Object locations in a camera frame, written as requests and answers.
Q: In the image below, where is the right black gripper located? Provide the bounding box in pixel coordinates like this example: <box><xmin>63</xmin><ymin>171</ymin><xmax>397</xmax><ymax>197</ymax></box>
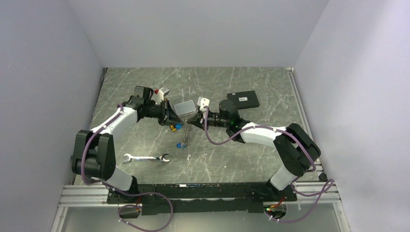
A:
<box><xmin>188</xmin><ymin>110</ymin><xmax>230</xmax><ymax>131</ymax></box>

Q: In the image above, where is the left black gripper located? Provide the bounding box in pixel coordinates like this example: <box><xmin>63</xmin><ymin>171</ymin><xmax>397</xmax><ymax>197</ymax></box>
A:
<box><xmin>144</xmin><ymin>98</ymin><xmax>183</xmax><ymax>126</ymax></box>

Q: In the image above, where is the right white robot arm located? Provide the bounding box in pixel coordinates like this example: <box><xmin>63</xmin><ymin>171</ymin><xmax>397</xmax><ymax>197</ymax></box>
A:
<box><xmin>187</xmin><ymin>98</ymin><xmax>321</xmax><ymax>201</ymax></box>

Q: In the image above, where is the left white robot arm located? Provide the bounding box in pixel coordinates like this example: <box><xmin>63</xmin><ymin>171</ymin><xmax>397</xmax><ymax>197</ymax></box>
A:
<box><xmin>71</xmin><ymin>86</ymin><xmax>184</xmax><ymax>203</ymax></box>

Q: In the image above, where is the small grey white box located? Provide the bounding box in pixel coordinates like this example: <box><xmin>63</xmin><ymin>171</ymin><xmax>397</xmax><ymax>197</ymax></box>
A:
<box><xmin>174</xmin><ymin>100</ymin><xmax>197</xmax><ymax>116</ymax></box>

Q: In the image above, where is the black flat plate right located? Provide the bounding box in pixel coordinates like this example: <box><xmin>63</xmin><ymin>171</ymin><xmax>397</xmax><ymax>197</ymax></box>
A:
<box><xmin>226</xmin><ymin>90</ymin><xmax>260</xmax><ymax>110</ymax></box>

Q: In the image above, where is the silver open-end wrench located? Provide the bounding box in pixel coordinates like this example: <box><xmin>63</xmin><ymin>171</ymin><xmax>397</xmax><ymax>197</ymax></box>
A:
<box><xmin>122</xmin><ymin>154</ymin><xmax>170</xmax><ymax>163</ymax></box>

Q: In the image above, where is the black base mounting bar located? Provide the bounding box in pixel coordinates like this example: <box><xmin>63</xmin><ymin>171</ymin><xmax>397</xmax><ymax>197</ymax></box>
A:
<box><xmin>106</xmin><ymin>182</ymin><xmax>297</xmax><ymax>216</ymax></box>

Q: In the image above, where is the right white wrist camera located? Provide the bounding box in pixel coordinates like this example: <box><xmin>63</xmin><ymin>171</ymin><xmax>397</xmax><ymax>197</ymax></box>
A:
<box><xmin>197</xmin><ymin>97</ymin><xmax>210</xmax><ymax>112</ymax></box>

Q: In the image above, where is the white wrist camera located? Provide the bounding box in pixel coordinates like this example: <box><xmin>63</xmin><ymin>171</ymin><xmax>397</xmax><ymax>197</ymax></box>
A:
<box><xmin>197</xmin><ymin>97</ymin><xmax>210</xmax><ymax>112</ymax></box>
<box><xmin>152</xmin><ymin>87</ymin><xmax>169</xmax><ymax>105</ymax></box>

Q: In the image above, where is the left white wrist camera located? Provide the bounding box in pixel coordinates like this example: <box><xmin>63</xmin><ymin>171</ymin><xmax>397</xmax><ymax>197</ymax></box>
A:
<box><xmin>152</xmin><ymin>87</ymin><xmax>169</xmax><ymax>105</ymax></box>

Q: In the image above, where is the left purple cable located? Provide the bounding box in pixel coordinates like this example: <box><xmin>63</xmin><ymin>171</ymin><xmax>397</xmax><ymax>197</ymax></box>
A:
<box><xmin>80</xmin><ymin>103</ymin><xmax>174</xmax><ymax>232</ymax></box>

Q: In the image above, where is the aluminium rail frame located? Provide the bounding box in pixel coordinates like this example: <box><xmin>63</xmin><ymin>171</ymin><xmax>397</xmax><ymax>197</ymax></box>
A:
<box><xmin>50</xmin><ymin>67</ymin><xmax>351</xmax><ymax>232</ymax></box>

